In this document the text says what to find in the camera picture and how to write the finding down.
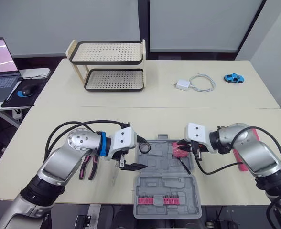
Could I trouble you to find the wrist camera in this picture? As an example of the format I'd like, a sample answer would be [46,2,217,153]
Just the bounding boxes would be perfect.
[105,126,138,160]
[184,122,218,153]

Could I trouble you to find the white charger plug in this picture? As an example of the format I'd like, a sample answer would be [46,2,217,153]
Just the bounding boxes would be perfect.
[172,79,192,91]

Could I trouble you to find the black screwdriver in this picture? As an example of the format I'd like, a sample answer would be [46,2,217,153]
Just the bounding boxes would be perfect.
[180,161,191,175]

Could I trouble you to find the black tape roll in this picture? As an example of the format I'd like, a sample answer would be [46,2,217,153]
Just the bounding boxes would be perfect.
[139,142,151,154]

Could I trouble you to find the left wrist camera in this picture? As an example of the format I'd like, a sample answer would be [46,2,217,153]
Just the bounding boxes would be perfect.
[105,126,138,160]

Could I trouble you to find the white charging cable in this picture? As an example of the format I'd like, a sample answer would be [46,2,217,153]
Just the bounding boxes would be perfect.
[189,72,216,93]

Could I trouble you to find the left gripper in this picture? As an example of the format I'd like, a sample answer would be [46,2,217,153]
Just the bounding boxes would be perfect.
[112,134,148,171]

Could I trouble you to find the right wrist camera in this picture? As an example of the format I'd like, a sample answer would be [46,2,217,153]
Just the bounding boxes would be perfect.
[184,122,218,153]

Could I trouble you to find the pink tape measure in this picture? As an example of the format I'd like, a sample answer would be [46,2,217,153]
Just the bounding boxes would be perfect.
[172,142,190,158]

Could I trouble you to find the pink and black pliers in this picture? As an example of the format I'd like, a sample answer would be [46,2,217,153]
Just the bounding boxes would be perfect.
[78,154,101,181]

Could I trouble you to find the black computer mouse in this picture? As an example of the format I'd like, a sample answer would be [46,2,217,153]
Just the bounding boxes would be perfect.
[22,85,37,95]

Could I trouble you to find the blue toy car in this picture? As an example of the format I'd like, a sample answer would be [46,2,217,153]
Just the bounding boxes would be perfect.
[224,72,245,84]

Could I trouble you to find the white side table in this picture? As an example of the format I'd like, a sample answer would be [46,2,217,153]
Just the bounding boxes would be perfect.
[0,67,51,128]

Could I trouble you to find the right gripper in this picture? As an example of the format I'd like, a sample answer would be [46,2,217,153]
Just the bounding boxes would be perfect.
[176,140,209,159]

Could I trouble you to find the cream two-tier shelf rack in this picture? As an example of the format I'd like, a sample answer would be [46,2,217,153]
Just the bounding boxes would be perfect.
[65,39,147,93]

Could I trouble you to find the grey tool case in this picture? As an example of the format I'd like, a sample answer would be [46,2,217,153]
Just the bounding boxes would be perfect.
[132,134,203,219]

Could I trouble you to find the pink bit holder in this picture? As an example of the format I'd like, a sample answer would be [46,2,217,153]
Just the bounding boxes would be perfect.
[138,195,153,206]
[163,195,180,206]

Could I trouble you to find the robot body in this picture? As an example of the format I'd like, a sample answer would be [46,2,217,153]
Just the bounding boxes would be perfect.
[50,203,271,229]

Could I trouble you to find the pink long tool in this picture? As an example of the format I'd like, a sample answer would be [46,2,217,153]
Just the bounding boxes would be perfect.
[233,128,260,173]

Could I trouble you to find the blue wrist rest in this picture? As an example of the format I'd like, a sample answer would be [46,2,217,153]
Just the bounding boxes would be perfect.
[17,90,34,98]

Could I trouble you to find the black desk mat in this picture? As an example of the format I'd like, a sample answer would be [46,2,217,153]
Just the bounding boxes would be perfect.
[0,78,48,108]

